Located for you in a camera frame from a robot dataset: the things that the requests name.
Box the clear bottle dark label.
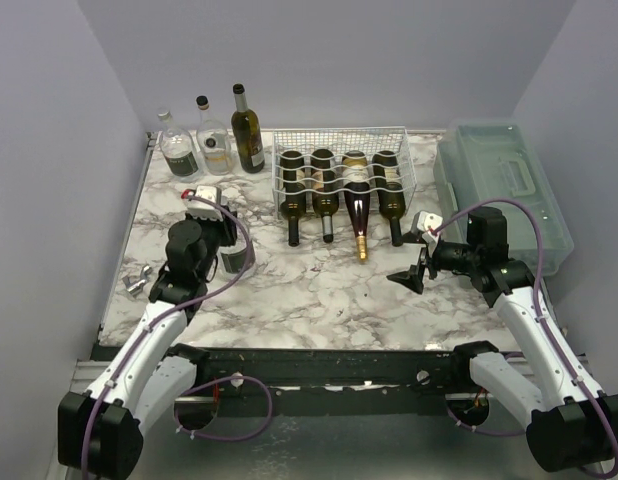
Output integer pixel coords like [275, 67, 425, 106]
[218, 239, 255, 278]

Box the green bottle black neck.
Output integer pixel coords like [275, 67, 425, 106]
[280, 150, 306, 247]

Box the clear bottle white label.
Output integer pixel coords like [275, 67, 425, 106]
[196, 95, 233, 175]

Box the clear bottle green label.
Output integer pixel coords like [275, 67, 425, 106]
[157, 108, 202, 181]

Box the dark green wine bottle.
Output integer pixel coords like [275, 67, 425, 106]
[231, 83, 265, 174]

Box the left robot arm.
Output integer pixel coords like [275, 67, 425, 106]
[57, 193, 241, 479]

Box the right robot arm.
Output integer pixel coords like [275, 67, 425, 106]
[389, 200, 618, 479]

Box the red wine bottle gold cap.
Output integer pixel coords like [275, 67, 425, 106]
[342, 151, 371, 262]

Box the green bottle silver neck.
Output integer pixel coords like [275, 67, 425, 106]
[310, 148, 339, 243]

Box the small metal clamp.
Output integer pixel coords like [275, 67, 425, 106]
[122, 264, 153, 297]

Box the translucent plastic storage box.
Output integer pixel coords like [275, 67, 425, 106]
[433, 119, 574, 278]

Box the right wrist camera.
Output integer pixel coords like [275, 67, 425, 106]
[411, 210, 443, 245]

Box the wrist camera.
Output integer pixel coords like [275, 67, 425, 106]
[411, 210, 443, 245]
[181, 185, 223, 222]

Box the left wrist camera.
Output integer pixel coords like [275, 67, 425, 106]
[181, 185, 223, 222]

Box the white wire wine rack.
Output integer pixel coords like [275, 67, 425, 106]
[271, 126, 416, 218]

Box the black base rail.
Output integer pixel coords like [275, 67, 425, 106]
[167, 344, 479, 417]

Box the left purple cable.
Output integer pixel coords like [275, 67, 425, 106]
[81, 192, 274, 476]

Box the aluminium frame rail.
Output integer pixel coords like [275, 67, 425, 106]
[42, 357, 163, 480]

